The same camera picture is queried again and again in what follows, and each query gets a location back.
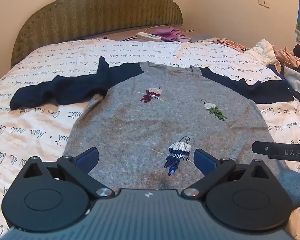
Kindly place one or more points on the pink cloth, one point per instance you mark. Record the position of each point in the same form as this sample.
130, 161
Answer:
288, 58

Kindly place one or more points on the white script printed blanket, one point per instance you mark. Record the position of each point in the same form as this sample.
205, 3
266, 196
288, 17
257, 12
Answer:
35, 135

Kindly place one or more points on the white power strip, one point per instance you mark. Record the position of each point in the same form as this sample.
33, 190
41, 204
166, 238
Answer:
148, 36

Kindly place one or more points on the olive green padded headboard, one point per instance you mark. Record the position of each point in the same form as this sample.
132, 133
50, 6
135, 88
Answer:
102, 10

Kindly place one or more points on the white light switch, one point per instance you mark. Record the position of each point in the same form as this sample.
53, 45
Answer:
263, 2

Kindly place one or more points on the white padded jacket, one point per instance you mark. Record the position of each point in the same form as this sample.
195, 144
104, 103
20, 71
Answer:
263, 52

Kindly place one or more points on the grey sweater with navy sleeves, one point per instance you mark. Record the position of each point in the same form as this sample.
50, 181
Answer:
145, 120

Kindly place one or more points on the purple cloth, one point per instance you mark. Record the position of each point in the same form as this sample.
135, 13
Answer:
171, 33

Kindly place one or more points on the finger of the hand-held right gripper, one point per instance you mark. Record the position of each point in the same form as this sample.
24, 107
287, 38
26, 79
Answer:
260, 147

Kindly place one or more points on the pale grey cloth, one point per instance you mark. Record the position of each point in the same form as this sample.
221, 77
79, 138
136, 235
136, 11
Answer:
297, 80

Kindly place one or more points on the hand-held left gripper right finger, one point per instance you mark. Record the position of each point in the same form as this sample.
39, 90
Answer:
203, 161

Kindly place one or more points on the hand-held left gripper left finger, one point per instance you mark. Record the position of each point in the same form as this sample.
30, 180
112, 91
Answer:
90, 158

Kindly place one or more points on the red floral cloth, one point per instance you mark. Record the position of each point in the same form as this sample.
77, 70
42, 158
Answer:
230, 44

